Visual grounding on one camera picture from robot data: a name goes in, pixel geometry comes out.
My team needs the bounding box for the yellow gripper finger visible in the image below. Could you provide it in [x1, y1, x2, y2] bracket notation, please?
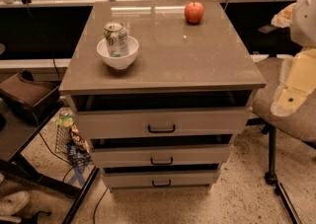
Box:
[271, 48, 316, 116]

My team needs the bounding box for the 7up soda can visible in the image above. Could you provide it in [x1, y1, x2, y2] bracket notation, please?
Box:
[104, 21, 128, 57]

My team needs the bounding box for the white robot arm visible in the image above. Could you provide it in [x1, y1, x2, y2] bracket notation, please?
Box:
[271, 0, 316, 116]

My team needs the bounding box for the white ceramic bowl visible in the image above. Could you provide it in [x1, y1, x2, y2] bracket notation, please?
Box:
[96, 35, 140, 70]

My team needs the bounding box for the grey office chair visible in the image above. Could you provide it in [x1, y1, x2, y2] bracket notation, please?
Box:
[249, 56, 316, 224]

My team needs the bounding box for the red apple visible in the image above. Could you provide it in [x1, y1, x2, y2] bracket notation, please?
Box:
[185, 1, 204, 24]

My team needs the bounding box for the grey drawer cabinet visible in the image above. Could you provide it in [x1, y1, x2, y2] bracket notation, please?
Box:
[58, 0, 267, 192]

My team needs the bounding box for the brown box on side table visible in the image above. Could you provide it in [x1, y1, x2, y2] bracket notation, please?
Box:
[0, 70, 60, 124]

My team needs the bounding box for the dark side table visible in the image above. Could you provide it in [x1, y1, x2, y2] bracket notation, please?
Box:
[0, 101, 99, 224]

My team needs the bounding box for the white sneaker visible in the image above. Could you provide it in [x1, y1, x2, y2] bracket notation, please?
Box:
[0, 190, 30, 216]

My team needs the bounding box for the top drawer with black handle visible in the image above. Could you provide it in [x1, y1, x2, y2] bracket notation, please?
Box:
[73, 107, 252, 139]

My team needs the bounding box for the drawer with black handle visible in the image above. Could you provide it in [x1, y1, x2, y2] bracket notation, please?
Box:
[73, 107, 252, 139]
[90, 144, 231, 168]
[102, 171, 220, 189]

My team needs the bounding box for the middle drawer with black handle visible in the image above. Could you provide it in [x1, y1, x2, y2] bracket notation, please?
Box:
[90, 144, 231, 168]

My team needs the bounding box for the bottom drawer with black handle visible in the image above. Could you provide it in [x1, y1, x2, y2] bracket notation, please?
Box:
[102, 171, 220, 189]

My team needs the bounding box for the black floor cable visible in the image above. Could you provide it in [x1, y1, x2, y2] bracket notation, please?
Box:
[92, 187, 110, 224]

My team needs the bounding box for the wire basket with snacks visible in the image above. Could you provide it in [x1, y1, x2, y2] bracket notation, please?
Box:
[54, 109, 91, 167]

